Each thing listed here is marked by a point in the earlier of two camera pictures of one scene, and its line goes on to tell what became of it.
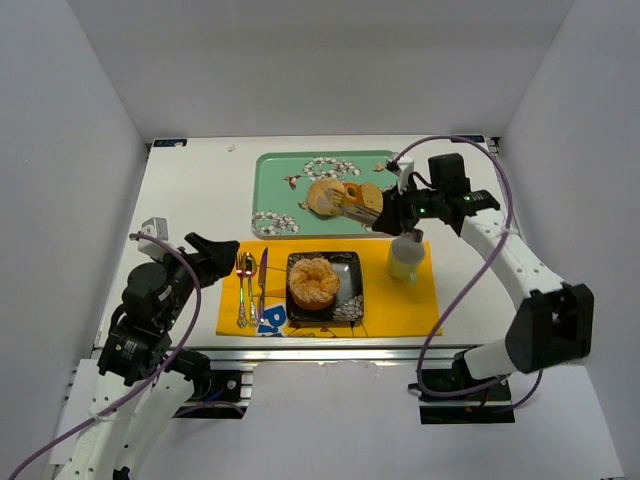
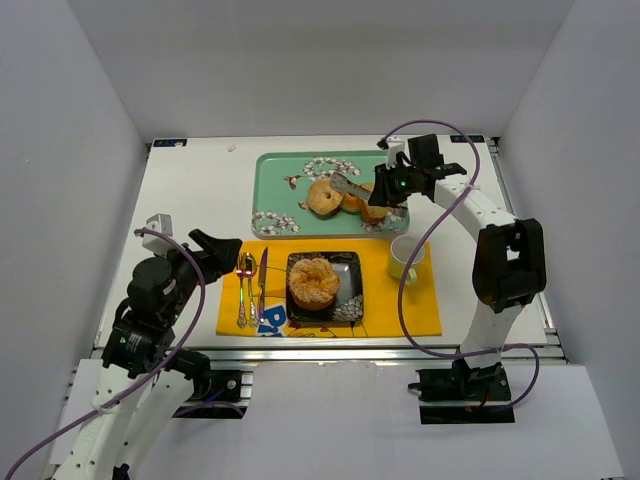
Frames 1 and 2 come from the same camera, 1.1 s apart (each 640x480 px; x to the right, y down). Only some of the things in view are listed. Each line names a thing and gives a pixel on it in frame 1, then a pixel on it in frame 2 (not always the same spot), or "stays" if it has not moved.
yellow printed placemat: x=391 y=308 stays
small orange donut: x=353 y=194 stays
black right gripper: x=388 y=214 → x=386 y=189
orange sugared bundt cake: x=313 y=283 stays
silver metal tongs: x=333 y=201 → x=350 y=185
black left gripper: x=201 y=258 stays
